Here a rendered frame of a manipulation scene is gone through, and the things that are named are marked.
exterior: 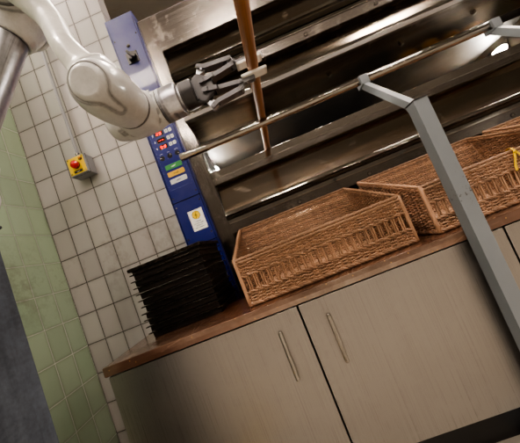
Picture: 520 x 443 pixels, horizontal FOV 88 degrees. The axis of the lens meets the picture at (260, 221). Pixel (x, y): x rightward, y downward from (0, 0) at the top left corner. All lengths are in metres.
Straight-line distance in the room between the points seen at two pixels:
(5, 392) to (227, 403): 0.51
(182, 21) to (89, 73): 1.23
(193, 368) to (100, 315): 0.86
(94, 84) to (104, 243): 1.09
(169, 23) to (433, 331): 1.80
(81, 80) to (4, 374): 0.57
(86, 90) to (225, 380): 0.78
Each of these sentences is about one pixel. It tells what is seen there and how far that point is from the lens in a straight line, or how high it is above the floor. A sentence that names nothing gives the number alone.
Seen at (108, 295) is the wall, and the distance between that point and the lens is 1.63.
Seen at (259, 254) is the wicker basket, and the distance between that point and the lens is 0.83.
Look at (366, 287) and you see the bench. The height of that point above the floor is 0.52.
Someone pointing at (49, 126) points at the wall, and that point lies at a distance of 1.92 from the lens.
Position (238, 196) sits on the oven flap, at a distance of 1.37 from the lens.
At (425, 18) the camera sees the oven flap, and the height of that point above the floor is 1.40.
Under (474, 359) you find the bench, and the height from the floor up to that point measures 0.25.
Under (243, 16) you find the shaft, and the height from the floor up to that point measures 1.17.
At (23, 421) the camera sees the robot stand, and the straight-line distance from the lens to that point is 0.77.
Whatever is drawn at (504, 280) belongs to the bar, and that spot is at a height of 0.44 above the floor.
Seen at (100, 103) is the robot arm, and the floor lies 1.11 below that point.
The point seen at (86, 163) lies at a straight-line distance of 1.64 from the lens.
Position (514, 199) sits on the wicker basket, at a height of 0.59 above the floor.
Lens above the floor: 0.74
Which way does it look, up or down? 5 degrees up
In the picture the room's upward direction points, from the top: 22 degrees counter-clockwise
